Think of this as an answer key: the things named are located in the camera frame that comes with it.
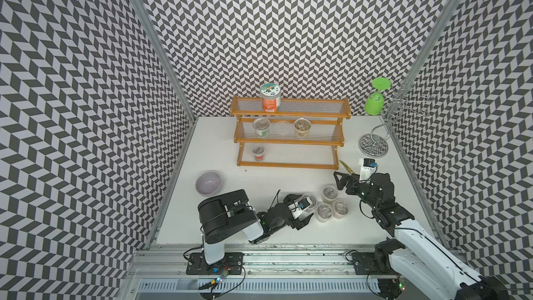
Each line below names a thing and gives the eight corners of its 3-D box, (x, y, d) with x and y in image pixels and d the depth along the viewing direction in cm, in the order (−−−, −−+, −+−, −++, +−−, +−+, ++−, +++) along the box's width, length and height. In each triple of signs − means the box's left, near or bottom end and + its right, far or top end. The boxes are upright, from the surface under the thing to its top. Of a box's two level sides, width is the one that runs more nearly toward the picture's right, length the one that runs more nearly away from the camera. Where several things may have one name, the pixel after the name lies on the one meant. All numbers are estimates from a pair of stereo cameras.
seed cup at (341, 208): (330, 216, 85) (332, 212, 81) (334, 201, 89) (337, 196, 85) (343, 222, 83) (346, 218, 79) (347, 206, 87) (350, 202, 84)
